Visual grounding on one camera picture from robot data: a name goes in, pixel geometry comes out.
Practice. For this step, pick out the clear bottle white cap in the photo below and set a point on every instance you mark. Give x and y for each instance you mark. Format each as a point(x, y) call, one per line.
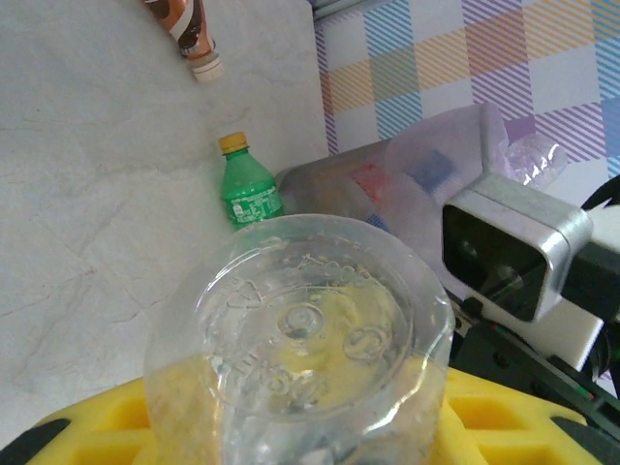
point(300, 339)

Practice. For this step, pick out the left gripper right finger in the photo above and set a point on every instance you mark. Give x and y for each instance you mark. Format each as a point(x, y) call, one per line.
point(508, 431)

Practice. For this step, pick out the brown swirl drink bottle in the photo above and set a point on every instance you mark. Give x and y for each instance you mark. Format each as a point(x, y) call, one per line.
point(186, 29)

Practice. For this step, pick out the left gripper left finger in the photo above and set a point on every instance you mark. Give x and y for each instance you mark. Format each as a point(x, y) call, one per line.
point(97, 426)

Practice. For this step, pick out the green bottle yellow cap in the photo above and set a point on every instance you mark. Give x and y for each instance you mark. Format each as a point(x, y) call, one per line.
point(247, 194)

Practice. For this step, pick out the grey waste bin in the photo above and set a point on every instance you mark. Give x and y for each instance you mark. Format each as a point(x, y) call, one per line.
point(315, 181)

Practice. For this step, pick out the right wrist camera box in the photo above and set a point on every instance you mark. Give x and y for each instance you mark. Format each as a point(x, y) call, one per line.
point(513, 242)

